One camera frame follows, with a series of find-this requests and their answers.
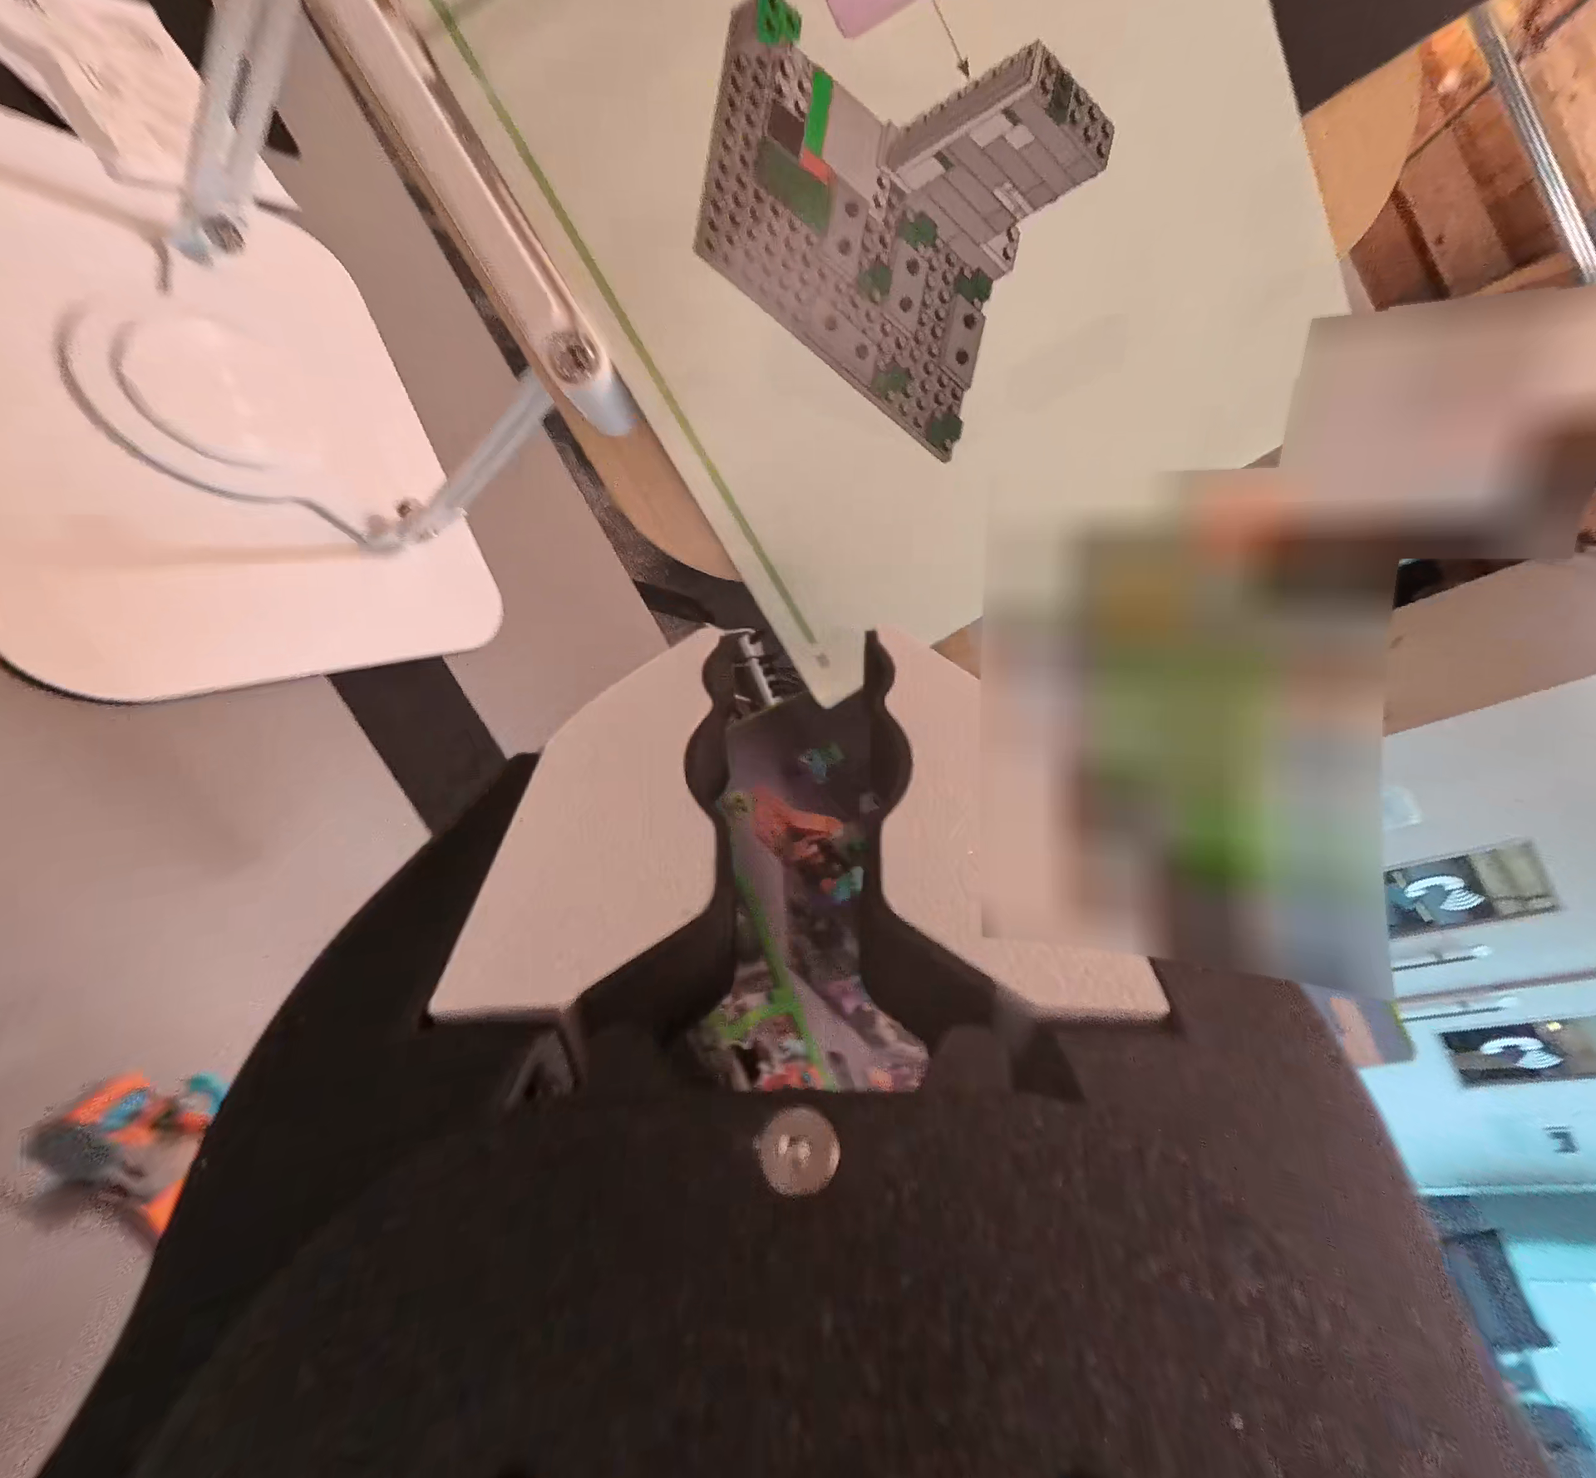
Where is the toy brick instruction booklet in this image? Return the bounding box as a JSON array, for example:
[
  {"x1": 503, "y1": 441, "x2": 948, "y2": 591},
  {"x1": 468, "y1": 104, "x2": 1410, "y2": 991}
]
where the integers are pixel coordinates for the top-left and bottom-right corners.
[{"x1": 330, "y1": 0, "x2": 1353, "y2": 712}]

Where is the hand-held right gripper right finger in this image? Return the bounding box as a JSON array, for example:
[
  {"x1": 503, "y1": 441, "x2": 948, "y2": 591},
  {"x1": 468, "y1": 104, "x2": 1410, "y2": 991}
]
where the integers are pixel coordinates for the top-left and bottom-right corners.
[{"x1": 859, "y1": 629, "x2": 1176, "y2": 1049}]

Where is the white metal stand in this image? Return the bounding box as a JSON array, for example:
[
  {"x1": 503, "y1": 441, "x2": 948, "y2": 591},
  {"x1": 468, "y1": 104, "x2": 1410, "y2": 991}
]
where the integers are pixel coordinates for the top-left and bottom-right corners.
[{"x1": 0, "y1": 0, "x2": 555, "y2": 707}]

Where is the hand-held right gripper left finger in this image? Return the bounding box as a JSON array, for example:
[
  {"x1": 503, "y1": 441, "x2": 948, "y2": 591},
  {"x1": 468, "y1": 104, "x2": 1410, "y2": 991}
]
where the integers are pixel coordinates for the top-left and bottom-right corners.
[{"x1": 427, "y1": 627, "x2": 739, "y2": 1087}]

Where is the wooden plank panel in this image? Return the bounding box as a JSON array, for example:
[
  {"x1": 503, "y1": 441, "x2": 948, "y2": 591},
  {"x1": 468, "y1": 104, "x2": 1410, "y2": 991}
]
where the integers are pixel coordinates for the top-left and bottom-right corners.
[{"x1": 1302, "y1": 0, "x2": 1596, "y2": 314}]

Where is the white printed paper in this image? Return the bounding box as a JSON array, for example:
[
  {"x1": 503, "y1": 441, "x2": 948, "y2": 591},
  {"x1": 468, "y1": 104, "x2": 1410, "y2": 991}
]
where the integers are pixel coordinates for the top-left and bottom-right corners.
[{"x1": 0, "y1": 0, "x2": 231, "y2": 183}]

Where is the black sign with white swirl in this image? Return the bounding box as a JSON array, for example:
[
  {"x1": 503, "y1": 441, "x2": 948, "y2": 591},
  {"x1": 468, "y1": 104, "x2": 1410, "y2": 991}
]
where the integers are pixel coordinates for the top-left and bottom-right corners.
[
  {"x1": 1439, "y1": 1017, "x2": 1596, "y2": 1087},
  {"x1": 1384, "y1": 843, "x2": 1560, "y2": 937}
]

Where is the black tape strip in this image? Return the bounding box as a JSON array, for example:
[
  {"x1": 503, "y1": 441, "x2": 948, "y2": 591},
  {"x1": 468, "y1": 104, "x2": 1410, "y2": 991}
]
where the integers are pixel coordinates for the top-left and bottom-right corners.
[{"x1": 326, "y1": 649, "x2": 519, "y2": 838}]

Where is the wooden book rest board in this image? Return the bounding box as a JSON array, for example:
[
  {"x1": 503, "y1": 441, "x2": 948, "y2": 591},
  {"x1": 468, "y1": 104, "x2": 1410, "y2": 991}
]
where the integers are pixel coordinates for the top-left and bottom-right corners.
[{"x1": 585, "y1": 382, "x2": 779, "y2": 583}]

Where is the silver page clip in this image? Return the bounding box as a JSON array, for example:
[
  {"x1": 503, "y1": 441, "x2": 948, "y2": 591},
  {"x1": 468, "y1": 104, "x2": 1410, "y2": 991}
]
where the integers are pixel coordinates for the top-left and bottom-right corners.
[{"x1": 229, "y1": 0, "x2": 640, "y2": 441}]

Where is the orange and blue toy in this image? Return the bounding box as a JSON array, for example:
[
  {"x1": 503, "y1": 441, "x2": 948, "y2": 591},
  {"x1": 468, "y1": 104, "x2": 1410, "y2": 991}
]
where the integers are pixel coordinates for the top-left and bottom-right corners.
[{"x1": 25, "y1": 1073, "x2": 231, "y2": 1243}]

